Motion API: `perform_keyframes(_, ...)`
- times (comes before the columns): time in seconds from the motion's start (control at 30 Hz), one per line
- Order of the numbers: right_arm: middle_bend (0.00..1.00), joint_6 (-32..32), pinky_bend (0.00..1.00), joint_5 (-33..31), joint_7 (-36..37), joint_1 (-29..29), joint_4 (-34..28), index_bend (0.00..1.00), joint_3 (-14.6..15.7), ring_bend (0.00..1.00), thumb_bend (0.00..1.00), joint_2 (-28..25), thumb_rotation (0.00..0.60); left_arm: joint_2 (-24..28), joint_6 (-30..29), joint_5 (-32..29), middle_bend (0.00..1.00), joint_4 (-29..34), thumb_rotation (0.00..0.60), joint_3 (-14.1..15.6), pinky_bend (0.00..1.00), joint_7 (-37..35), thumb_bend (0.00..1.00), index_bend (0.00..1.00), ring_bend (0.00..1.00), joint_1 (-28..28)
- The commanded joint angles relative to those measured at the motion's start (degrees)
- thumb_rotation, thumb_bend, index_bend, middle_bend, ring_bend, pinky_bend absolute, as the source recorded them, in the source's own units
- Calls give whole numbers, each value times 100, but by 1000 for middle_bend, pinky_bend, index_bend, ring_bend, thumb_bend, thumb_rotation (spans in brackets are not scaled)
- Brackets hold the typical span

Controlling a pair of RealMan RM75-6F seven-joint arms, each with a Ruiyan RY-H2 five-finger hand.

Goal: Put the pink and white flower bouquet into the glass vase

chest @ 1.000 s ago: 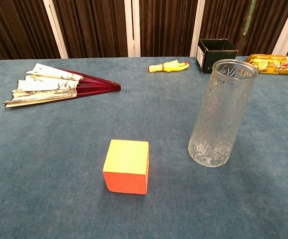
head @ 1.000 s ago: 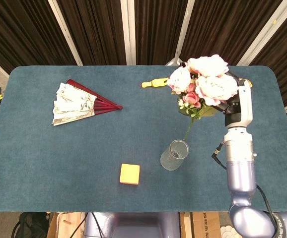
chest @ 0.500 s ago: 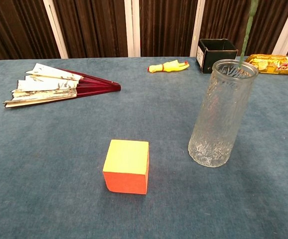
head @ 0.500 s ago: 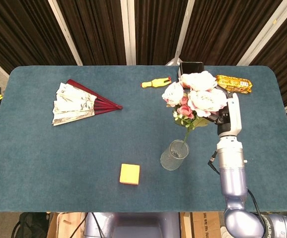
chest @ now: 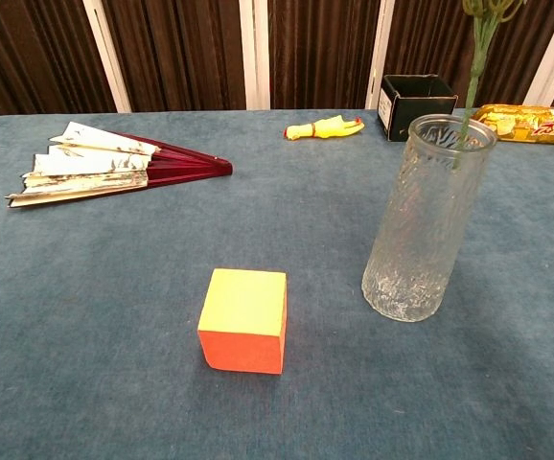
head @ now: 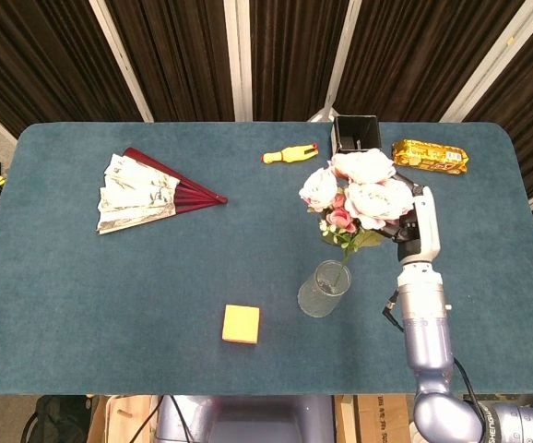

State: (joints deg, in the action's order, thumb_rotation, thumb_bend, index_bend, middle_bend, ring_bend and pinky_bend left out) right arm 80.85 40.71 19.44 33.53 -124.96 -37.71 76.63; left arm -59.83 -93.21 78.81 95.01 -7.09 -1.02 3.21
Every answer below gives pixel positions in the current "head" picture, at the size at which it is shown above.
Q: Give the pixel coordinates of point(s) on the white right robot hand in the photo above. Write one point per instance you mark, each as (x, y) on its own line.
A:
(425, 226)

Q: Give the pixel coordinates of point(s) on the pink artificial flower bouquet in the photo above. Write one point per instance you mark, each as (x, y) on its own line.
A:
(372, 198)

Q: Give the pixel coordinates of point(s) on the purple-grey right robot arm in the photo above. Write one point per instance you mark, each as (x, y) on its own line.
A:
(425, 332)

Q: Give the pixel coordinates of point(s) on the clear textured glass vase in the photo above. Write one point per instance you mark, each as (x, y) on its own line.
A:
(317, 302)

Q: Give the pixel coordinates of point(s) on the gold snack package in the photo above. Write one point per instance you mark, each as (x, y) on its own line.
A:
(432, 157)

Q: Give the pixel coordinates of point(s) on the black open cardboard box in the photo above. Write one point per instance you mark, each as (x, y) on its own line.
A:
(356, 131)

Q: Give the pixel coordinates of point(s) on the yellow rubber chicken toy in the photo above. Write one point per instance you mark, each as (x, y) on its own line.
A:
(289, 154)

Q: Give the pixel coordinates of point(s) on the brown cardboard box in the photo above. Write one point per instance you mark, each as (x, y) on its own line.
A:
(377, 420)

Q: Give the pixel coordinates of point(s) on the yellow and orange cube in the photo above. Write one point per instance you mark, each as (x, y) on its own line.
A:
(241, 323)

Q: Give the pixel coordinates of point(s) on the purple-grey robot torso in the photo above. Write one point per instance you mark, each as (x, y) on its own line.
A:
(257, 420)

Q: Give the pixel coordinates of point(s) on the red and white folding fan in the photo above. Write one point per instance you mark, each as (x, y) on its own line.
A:
(137, 194)

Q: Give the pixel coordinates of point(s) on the blue felt table cloth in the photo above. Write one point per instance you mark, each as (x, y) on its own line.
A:
(110, 286)

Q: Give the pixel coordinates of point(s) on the light wooden board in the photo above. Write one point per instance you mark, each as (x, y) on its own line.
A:
(123, 420)

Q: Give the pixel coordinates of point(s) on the black bag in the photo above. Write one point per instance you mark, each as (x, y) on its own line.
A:
(59, 420)

